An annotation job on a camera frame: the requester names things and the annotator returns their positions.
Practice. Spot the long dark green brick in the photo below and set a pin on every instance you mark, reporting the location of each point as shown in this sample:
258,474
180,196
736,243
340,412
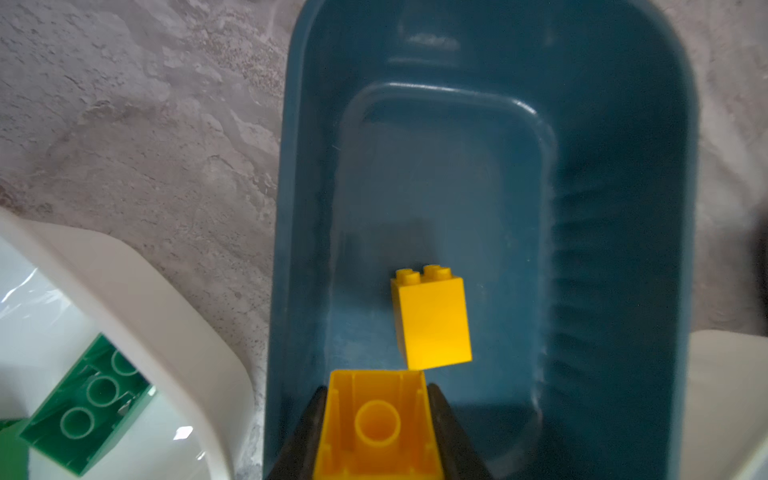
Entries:
90,409

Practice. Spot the green square brick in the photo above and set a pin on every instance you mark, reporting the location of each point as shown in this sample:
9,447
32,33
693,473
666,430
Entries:
14,451

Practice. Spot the teal plastic bin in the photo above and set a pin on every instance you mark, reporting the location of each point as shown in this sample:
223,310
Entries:
545,151

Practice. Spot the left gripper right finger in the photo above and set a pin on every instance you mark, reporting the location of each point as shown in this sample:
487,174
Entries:
459,459

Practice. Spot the right white plastic bin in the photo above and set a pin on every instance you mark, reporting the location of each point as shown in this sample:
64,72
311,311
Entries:
725,415

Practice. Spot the yellow brick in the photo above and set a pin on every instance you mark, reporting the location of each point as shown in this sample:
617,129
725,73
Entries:
377,425
431,322

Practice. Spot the left white plastic bin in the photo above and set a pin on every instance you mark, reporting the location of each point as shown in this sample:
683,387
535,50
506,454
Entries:
61,287

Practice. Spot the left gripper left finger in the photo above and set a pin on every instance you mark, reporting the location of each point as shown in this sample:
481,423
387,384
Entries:
297,457

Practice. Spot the white plastic bin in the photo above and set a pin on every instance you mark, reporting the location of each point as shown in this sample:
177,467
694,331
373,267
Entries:
61,287
725,415

